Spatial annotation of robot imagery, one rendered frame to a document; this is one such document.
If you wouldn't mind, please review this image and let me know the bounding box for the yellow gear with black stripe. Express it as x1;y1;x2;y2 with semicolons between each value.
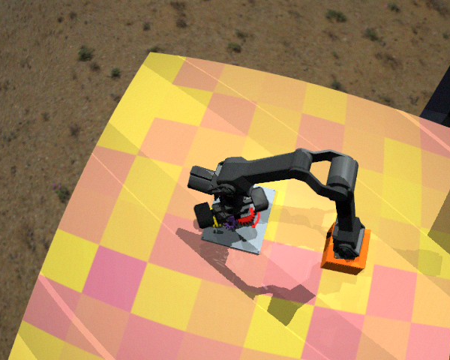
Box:
213;215;224;228

